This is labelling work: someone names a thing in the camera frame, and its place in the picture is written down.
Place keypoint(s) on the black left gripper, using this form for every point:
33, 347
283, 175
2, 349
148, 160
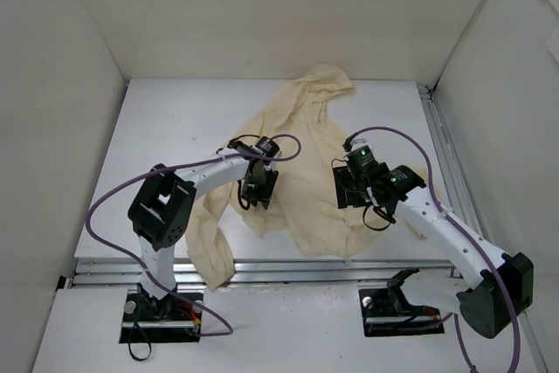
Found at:
258, 187

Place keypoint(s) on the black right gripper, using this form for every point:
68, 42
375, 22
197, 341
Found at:
345, 187

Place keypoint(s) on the cream yellow jacket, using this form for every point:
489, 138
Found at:
312, 116

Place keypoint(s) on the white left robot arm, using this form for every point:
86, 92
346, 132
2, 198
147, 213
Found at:
161, 210

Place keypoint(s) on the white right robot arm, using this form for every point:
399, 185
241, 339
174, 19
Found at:
494, 287

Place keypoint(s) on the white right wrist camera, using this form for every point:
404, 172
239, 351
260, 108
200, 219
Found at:
357, 143

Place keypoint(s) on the front aluminium rail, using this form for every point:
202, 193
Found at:
260, 273

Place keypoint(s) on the aluminium rail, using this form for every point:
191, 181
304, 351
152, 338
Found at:
456, 187
260, 273

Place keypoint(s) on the right aluminium rail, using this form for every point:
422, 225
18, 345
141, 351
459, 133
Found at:
456, 187

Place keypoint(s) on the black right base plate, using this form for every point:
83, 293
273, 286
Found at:
381, 318

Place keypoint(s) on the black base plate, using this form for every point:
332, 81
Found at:
178, 322
381, 318

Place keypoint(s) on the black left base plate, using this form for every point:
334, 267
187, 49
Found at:
178, 322

